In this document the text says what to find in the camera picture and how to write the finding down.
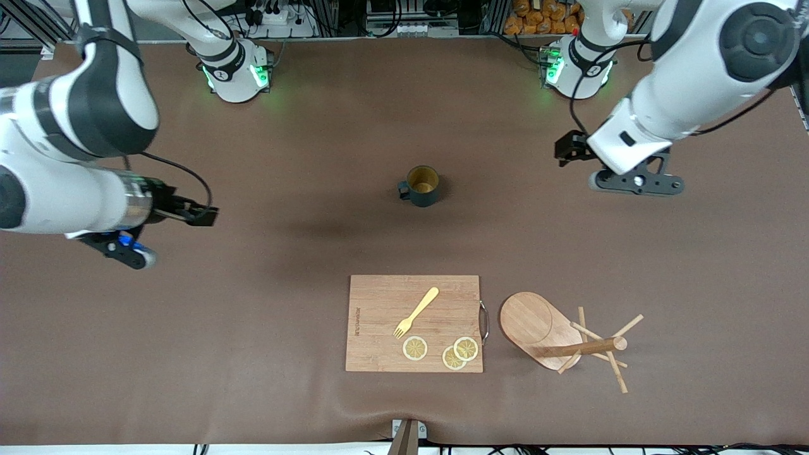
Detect dark green cup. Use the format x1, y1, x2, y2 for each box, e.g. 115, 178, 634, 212
398, 166, 441, 208

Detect black and white electronics rack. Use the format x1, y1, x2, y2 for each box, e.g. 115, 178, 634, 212
365, 0, 462, 37

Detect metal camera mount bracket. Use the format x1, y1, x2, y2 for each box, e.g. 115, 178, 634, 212
387, 419, 428, 455

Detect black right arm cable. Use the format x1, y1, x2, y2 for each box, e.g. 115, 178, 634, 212
135, 150, 213, 209

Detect aluminium frame with diagonal struts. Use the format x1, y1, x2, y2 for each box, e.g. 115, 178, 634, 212
0, 0, 78, 61

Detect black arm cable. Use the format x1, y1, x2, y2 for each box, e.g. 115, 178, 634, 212
135, 150, 213, 209
568, 35, 781, 138

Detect brown table cover mat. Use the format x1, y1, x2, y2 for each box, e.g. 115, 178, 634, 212
0, 35, 809, 447

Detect yellow plastic fork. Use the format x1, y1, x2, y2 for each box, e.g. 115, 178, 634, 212
393, 287, 440, 340

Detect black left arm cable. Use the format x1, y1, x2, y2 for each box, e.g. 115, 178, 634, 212
568, 35, 781, 138

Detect wooden cup rack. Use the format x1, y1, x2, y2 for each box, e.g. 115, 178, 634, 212
499, 291, 645, 394

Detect wooden cutting board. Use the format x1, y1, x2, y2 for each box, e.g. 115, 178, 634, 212
345, 275, 490, 373

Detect white power strip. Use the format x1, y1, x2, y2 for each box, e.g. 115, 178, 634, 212
243, 0, 319, 39

